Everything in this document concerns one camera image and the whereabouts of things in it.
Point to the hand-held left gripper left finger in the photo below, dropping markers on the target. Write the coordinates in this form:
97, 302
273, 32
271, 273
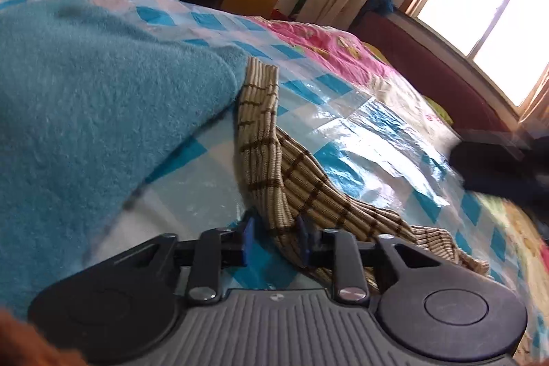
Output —
247, 241

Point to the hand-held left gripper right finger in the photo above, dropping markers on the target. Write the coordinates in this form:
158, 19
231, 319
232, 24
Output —
303, 242

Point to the beige striped knit garment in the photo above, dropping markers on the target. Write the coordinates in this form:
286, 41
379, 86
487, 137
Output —
266, 160

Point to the green pillow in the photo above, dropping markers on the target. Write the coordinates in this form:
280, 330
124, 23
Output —
439, 113

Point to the blue checkered plastic sheet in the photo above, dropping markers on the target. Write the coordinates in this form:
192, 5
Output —
364, 126

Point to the dark red headboard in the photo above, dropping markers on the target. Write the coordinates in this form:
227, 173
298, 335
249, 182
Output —
420, 57

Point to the blue fleece cloth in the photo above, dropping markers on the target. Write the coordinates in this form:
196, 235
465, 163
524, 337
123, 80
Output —
85, 91

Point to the brown fuzzy sleeve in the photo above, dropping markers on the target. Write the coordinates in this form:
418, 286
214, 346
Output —
25, 342

